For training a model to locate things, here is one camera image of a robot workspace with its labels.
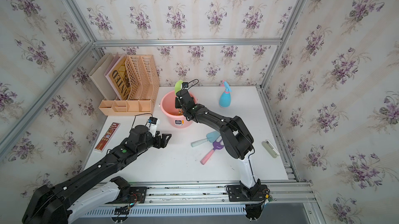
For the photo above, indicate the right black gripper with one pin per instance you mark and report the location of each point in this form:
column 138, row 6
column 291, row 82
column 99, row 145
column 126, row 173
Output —
column 176, row 104

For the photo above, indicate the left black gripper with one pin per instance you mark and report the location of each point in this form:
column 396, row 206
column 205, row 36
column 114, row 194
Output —
column 157, row 138

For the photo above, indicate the green shovel wooden handle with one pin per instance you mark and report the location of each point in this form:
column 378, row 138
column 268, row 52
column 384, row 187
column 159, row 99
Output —
column 178, row 86

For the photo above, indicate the blue pink spray bottle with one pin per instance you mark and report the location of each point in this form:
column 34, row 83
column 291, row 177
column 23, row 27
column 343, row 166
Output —
column 225, row 98

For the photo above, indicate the light blue trowel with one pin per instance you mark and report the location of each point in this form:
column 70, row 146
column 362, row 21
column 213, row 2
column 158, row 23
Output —
column 210, row 137

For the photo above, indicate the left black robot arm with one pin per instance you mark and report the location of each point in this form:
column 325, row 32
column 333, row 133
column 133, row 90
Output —
column 56, row 205

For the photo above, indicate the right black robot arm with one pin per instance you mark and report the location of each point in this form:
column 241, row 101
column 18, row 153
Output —
column 237, row 140

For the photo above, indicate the pink plastic bucket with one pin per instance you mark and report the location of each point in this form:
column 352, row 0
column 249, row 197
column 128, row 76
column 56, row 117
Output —
column 174, row 116

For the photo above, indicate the beige plastic file organizer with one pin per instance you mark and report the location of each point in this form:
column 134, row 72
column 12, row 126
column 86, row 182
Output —
column 145, row 84

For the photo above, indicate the red brown flat box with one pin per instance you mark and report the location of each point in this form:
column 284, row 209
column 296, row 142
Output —
column 101, row 146

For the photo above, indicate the pink yellow magazine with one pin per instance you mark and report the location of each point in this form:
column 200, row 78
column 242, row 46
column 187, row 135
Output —
column 117, row 76

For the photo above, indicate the beige folder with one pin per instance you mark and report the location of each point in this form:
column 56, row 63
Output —
column 97, row 75

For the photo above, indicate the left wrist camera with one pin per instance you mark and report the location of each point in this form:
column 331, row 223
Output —
column 153, row 125

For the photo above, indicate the purple rake pink handle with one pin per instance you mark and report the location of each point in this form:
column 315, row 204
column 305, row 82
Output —
column 217, row 145

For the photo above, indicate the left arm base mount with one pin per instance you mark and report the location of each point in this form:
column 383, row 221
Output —
column 128, row 193

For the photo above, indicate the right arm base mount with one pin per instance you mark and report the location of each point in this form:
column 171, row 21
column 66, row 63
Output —
column 240, row 193

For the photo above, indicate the aluminium front rail frame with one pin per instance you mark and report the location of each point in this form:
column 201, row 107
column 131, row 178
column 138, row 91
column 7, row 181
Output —
column 212, row 199

